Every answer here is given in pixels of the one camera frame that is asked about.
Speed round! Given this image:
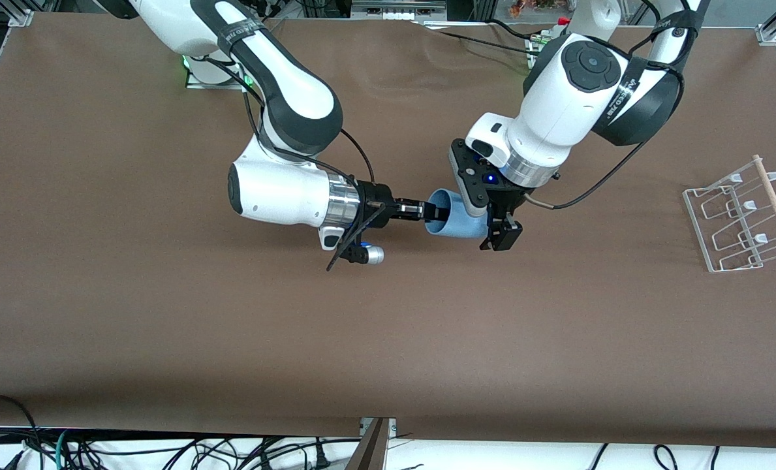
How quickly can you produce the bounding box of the brown table cover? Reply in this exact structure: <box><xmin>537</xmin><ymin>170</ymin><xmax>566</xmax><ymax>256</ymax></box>
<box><xmin>0</xmin><ymin>12</ymin><xmax>776</xmax><ymax>451</ymax></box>

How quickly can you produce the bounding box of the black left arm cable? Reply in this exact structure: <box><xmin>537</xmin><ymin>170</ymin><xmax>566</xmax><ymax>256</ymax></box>
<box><xmin>525</xmin><ymin>0</ymin><xmax>715</xmax><ymax>211</ymax></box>

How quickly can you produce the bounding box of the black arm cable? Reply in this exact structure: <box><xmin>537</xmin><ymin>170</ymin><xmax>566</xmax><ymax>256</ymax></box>
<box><xmin>525</xmin><ymin>0</ymin><xmax>715</xmax><ymax>211</ymax></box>
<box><xmin>202</xmin><ymin>55</ymin><xmax>380</xmax><ymax>272</ymax></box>

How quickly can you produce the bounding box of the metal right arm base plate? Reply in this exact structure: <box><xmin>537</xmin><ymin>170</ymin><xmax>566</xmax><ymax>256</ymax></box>
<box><xmin>185</xmin><ymin>57</ymin><xmax>246</xmax><ymax>91</ymax></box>

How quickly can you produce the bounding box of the metal table edge bracket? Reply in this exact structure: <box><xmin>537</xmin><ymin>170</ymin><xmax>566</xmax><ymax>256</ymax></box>
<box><xmin>360</xmin><ymin>418</ymin><xmax>398</xmax><ymax>439</ymax></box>

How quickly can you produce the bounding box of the light blue plastic cup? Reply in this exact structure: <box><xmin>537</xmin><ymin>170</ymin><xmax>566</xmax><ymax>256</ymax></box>
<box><xmin>424</xmin><ymin>188</ymin><xmax>494</xmax><ymax>240</ymax></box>

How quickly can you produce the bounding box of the black cable with plug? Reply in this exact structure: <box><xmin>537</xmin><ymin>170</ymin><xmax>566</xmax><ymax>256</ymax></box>
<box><xmin>257</xmin><ymin>439</ymin><xmax>331</xmax><ymax>470</ymax></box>

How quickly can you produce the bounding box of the brown post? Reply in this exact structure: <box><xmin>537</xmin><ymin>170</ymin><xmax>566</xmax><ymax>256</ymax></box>
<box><xmin>344</xmin><ymin>418</ymin><xmax>390</xmax><ymax>470</ymax></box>

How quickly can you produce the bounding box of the white power strip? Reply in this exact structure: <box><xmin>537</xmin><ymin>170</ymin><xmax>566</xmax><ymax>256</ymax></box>
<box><xmin>351</xmin><ymin>0</ymin><xmax>448</xmax><ymax>21</ymax></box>

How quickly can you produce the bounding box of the black looped floor cable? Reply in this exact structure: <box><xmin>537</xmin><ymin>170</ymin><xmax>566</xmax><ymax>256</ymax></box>
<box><xmin>0</xmin><ymin>394</ymin><xmax>44</xmax><ymax>470</ymax></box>

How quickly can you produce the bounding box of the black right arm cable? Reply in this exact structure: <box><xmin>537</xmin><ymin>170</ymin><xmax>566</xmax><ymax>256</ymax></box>
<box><xmin>202</xmin><ymin>55</ymin><xmax>380</xmax><ymax>272</ymax></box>

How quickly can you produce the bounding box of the black base cable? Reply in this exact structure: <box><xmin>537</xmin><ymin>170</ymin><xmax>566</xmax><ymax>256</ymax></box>
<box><xmin>420</xmin><ymin>20</ymin><xmax>535</xmax><ymax>56</ymax></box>

